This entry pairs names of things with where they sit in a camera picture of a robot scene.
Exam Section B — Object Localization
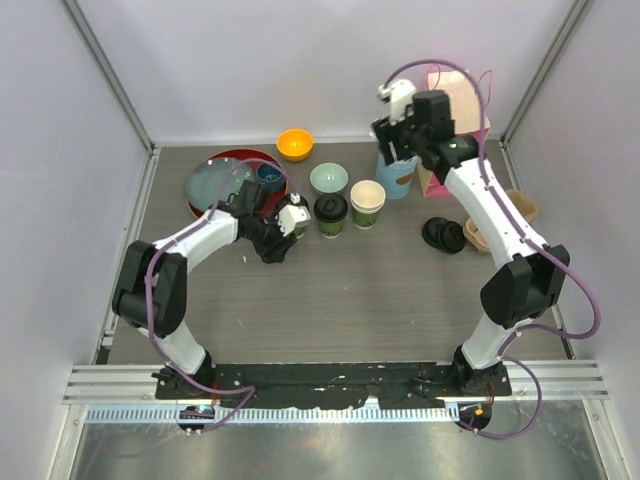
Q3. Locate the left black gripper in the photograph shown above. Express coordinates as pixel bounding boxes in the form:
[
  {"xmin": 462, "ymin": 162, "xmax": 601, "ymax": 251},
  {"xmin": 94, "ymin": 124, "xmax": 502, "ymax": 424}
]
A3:
[{"xmin": 244, "ymin": 210, "xmax": 297, "ymax": 264}]

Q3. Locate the pink paper bag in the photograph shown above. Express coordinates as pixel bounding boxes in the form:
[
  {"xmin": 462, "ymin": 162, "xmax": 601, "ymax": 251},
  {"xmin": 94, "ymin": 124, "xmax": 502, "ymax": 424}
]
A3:
[{"xmin": 416, "ymin": 65, "xmax": 493, "ymax": 197}]

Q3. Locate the stack of black lids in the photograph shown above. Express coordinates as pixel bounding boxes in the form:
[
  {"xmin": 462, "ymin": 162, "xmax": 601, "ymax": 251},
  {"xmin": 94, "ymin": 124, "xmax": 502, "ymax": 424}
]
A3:
[{"xmin": 421, "ymin": 217, "xmax": 467, "ymax": 254}]

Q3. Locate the brown cardboard cup carrier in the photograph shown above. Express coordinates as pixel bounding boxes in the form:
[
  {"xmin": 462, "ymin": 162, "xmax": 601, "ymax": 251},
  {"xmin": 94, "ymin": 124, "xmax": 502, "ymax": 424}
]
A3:
[{"xmin": 463, "ymin": 189, "xmax": 539, "ymax": 253}]

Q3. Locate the green paper cup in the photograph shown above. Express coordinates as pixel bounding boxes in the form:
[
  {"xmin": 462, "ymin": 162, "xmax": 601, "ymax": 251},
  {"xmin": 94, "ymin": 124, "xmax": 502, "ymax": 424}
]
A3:
[
  {"xmin": 294, "ymin": 224, "xmax": 308, "ymax": 239},
  {"xmin": 316, "ymin": 218, "xmax": 345, "ymax": 238}
]

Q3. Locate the black coffee cup lid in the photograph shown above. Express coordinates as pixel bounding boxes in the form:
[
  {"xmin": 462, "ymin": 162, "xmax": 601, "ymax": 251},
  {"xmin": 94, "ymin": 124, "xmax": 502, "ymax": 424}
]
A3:
[{"xmin": 275, "ymin": 193, "xmax": 302, "ymax": 212}]

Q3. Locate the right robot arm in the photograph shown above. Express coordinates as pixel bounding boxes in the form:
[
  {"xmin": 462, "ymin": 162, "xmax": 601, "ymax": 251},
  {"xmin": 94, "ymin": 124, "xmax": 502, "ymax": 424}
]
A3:
[{"xmin": 372, "ymin": 80, "xmax": 570, "ymax": 395}]

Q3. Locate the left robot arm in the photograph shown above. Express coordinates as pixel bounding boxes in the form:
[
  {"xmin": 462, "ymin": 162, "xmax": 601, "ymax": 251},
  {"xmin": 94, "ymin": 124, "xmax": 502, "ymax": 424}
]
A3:
[{"xmin": 111, "ymin": 180, "xmax": 310, "ymax": 399}]

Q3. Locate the light blue straw holder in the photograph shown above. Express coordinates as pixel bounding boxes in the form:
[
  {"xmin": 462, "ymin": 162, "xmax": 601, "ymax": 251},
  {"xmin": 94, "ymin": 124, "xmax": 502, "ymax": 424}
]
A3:
[{"xmin": 375, "ymin": 153, "xmax": 418, "ymax": 200}]

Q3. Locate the red round tray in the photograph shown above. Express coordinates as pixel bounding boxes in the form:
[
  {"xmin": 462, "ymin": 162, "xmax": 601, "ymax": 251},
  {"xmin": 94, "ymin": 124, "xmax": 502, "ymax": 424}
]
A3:
[{"xmin": 186, "ymin": 148, "xmax": 288, "ymax": 218}]

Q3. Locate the dark blue ceramic cup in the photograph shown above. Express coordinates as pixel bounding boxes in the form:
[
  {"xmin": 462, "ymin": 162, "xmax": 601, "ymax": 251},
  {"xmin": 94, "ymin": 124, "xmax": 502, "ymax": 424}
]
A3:
[{"xmin": 256, "ymin": 162, "xmax": 286, "ymax": 192}]

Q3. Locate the light green bowl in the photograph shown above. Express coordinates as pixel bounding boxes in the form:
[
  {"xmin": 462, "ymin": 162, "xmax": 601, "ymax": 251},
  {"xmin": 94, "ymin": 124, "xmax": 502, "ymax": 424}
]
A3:
[{"xmin": 309, "ymin": 162, "xmax": 349, "ymax": 195}]

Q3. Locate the large blue-grey plate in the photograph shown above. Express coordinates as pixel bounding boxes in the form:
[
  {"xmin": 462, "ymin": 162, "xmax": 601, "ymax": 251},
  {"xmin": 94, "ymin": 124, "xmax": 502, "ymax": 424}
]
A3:
[{"xmin": 185, "ymin": 157, "xmax": 255, "ymax": 212}]

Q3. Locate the orange bowl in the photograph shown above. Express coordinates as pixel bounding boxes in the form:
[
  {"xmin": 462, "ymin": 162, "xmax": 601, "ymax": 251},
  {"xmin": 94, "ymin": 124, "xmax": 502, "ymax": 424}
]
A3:
[{"xmin": 276, "ymin": 128, "xmax": 314, "ymax": 162}]

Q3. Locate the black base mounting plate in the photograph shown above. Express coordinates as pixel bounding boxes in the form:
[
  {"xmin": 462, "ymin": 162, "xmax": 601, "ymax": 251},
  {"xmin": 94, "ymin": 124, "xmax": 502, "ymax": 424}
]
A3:
[{"xmin": 151, "ymin": 362, "xmax": 512, "ymax": 410}]

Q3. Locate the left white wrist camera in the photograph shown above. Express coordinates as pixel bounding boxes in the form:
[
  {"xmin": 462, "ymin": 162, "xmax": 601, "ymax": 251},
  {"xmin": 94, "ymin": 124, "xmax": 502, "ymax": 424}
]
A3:
[{"xmin": 276, "ymin": 194, "xmax": 311, "ymax": 237}]

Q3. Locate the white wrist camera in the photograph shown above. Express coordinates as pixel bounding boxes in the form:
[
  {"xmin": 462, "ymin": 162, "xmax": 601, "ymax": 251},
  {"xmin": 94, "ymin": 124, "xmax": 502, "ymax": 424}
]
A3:
[
  {"xmin": 378, "ymin": 79, "xmax": 416, "ymax": 125},
  {"xmin": 276, "ymin": 194, "xmax": 311, "ymax": 237}
]

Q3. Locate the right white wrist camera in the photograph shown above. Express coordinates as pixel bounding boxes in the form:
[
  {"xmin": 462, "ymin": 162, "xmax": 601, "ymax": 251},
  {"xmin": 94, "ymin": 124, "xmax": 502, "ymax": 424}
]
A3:
[{"xmin": 378, "ymin": 79, "xmax": 416, "ymax": 125}]

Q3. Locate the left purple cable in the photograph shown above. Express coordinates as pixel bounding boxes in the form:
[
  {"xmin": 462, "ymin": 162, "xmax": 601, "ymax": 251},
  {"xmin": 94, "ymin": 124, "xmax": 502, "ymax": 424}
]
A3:
[{"xmin": 143, "ymin": 158, "xmax": 301, "ymax": 434}]

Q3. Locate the aluminium front rail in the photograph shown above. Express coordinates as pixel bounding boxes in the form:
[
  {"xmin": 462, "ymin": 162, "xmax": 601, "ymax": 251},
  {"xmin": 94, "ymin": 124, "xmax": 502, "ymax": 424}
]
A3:
[{"xmin": 63, "ymin": 360, "xmax": 608, "ymax": 431}]

